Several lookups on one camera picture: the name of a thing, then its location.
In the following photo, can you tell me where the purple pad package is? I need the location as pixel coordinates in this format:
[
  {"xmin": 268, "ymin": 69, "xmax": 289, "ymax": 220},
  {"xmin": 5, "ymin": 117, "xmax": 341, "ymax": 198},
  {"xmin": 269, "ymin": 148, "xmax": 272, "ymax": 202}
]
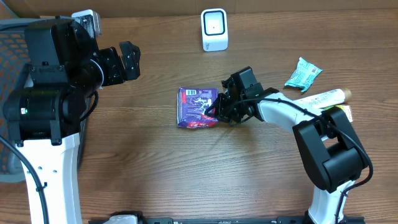
[{"xmin": 177, "ymin": 87, "xmax": 218, "ymax": 129}]

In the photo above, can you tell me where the teal snack packet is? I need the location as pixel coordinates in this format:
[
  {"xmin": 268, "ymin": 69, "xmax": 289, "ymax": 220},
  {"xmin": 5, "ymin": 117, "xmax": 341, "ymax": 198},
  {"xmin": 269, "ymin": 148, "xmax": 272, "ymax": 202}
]
[{"xmin": 285, "ymin": 57, "xmax": 323, "ymax": 93}]

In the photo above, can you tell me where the white tube gold cap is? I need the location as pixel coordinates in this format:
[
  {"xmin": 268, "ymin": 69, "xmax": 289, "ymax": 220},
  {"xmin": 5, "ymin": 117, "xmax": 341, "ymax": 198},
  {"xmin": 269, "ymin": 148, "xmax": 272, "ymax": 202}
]
[{"xmin": 294, "ymin": 88, "xmax": 352, "ymax": 109}]

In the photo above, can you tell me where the green tea drink carton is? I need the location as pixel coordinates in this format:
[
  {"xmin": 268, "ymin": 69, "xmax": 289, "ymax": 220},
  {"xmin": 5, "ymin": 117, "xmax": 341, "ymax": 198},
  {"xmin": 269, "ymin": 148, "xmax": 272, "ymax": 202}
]
[{"xmin": 323, "ymin": 105, "xmax": 353, "ymax": 123}]

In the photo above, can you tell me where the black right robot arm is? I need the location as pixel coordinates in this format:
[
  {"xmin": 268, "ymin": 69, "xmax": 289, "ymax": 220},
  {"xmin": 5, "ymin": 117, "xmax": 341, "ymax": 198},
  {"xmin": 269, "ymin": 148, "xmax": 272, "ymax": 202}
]
[{"xmin": 205, "ymin": 86, "xmax": 373, "ymax": 223}]

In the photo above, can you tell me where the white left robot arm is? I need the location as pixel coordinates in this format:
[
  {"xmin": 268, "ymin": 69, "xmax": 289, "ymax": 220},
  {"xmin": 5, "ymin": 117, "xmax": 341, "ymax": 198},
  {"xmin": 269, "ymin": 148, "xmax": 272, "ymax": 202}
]
[{"xmin": 1, "ymin": 16, "xmax": 141, "ymax": 223}]

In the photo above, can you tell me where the white barcode scanner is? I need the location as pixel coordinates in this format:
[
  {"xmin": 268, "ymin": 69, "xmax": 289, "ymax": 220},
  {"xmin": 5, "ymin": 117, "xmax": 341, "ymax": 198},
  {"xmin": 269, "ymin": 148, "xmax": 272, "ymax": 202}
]
[{"xmin": 200, "ymin": 8, "xmax": 229, "ymax": 52}]

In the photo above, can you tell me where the grey plastic shopping basket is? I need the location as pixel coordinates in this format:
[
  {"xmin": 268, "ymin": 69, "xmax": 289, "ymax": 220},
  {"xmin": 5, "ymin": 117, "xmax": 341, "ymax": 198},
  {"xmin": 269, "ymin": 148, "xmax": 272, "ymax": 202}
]
[{"xmin": 0, "ymin": 17, "xmax": 88, "ymax": 184}]

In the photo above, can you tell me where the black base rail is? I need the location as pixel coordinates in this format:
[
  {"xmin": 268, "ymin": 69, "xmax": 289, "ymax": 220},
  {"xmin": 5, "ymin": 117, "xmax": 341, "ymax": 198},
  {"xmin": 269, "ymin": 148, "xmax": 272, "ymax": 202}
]
[{"xmin": 88, "ymin": 207, "xmax": 366, "ymax": 224}]

